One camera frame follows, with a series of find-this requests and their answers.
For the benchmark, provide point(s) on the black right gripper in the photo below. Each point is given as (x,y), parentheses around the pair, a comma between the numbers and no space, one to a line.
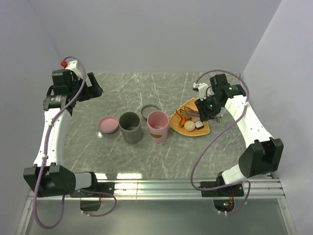
(205,114)

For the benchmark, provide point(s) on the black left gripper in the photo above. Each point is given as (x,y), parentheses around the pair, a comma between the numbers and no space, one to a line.
(92,91)

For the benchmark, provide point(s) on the pink egg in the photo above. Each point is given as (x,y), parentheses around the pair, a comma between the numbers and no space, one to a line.
(195,119)

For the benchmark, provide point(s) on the rice and seaweed sushi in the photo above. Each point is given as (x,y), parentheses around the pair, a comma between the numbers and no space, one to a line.
(199,125)

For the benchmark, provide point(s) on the metal food tongs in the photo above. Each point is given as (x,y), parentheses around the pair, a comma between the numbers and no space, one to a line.
(188,112)

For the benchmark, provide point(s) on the white steamed bun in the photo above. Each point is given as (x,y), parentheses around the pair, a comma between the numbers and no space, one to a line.
(189,126)

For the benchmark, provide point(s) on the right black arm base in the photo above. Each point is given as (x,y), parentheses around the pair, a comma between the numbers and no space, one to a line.
(224,198)

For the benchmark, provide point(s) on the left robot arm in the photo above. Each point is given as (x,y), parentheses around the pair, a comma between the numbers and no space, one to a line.
(48,176)

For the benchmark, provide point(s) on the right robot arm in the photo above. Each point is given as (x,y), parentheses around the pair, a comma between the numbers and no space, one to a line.
(263,152)

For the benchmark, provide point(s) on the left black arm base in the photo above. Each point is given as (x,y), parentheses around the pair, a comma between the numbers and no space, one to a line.
(91,198)

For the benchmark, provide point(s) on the pink lid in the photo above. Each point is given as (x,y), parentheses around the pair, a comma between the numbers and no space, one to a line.
(108,124)

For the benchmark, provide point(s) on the woven bamboo basket tray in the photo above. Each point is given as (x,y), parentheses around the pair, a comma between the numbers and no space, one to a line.
(175,118)

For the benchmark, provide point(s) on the grey cylindrical container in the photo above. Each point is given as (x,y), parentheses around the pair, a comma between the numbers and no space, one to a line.
(130,126)

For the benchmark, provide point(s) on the pink cylindrical container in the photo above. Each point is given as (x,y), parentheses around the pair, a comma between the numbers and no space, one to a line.
(158,123)

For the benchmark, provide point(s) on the grey lid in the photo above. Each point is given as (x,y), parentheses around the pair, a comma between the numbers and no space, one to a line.
(147,109)

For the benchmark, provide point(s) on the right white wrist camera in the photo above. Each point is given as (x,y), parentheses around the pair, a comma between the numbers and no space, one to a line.
(202,89)

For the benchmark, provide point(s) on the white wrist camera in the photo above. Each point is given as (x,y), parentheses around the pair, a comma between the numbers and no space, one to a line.
(202,89)
(75,67)

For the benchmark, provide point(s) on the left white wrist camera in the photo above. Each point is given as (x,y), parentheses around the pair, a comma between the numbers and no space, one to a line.
(75,67)

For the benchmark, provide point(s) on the aluminium mounting rail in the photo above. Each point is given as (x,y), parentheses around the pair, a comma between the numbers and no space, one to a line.
(181,189)

